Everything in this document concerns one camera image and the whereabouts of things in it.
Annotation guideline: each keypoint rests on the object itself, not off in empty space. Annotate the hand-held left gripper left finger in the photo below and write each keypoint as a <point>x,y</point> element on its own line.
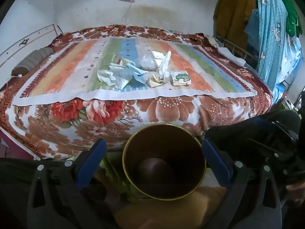
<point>93,162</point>

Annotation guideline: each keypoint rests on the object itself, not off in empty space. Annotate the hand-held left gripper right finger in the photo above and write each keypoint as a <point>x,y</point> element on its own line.
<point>215,162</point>

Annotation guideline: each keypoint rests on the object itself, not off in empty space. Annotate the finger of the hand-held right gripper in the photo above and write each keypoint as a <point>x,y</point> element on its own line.
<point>283,129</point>
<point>264,148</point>

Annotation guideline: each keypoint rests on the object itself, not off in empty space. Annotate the brown bin with gold rim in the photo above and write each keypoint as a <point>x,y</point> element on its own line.
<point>166,152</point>

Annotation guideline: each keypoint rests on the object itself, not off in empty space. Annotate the blue face mask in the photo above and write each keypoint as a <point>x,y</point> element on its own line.
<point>138,74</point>

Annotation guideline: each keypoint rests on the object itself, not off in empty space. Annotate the white tissue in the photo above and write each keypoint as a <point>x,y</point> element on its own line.
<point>164,68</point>

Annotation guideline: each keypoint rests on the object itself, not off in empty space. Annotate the person's right hand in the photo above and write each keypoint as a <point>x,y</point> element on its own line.
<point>296,192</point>

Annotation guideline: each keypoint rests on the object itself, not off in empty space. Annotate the green plastic bag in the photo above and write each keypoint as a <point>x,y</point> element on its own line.
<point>118,174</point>

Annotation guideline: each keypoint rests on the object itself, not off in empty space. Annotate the tan cloth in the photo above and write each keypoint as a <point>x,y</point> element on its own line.
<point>185,210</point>

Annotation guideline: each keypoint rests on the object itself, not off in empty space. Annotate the floral blanket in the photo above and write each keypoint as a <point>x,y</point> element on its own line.
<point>166,111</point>

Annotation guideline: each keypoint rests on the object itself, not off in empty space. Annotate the person's dark pants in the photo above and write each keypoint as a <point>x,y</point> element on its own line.
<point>14,186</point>

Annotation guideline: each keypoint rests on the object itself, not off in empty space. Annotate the large white crumpled paper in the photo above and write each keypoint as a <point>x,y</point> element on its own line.
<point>112,77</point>

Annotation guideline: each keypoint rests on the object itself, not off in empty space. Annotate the blue printed cloth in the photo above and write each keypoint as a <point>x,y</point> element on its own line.
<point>274,40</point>

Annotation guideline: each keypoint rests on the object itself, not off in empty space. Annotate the green and white box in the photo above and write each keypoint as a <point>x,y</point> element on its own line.
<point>181,78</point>

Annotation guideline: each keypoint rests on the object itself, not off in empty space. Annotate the striped mat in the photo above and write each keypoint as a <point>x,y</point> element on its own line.
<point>71,71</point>

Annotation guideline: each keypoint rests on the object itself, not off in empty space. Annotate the metal rack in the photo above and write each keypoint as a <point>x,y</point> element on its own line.
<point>234,49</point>

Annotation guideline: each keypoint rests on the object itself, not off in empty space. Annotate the small cream paper scrap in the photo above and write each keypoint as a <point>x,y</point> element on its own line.
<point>119,62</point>

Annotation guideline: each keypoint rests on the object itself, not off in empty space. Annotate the green garment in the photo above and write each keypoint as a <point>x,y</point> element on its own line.
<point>292,19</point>

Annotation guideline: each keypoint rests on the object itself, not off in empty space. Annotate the clear plastic bag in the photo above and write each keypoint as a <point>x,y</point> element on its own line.
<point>146,60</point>

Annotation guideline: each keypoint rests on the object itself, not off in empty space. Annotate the grey rolled pillow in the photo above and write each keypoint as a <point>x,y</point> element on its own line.
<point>33,60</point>

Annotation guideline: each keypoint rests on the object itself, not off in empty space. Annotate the folded white tissues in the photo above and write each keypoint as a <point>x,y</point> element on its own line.
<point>157,55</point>

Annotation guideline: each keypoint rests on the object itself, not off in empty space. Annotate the brown hanging jacket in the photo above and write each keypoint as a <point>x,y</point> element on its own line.
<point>234,14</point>

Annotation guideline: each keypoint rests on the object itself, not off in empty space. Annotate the white headboard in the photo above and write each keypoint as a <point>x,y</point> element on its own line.
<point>14,50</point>

